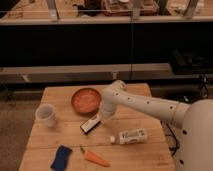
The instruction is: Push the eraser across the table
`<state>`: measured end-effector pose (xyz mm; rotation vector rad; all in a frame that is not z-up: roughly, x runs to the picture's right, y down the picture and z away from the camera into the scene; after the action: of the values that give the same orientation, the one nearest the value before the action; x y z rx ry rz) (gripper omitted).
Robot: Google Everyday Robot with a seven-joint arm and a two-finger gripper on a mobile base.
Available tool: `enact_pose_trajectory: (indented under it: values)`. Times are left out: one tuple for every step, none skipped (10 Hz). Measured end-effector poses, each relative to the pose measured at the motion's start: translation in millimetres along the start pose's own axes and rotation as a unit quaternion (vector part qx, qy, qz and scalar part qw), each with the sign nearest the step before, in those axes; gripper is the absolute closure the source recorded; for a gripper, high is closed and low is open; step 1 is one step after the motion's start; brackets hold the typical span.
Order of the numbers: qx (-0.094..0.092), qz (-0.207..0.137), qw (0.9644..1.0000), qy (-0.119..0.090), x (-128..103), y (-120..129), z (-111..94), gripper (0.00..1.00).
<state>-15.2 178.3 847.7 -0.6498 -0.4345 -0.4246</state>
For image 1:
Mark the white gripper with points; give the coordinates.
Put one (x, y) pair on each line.
(106, 113)

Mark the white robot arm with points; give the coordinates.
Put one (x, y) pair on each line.
(194, 120)

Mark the orange round bowl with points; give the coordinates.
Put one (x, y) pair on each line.
(86, 101)

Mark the white plastic bottle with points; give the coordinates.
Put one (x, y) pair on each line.
(129, 137)

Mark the orange toy carrot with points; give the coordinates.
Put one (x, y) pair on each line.
(93, 157)

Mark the clear plastic cup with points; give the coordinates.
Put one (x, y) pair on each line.
(46, 114)

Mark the blue sponge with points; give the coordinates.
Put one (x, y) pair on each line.
(61, 158)

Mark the black bag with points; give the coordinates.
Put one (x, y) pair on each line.
(191, 62)

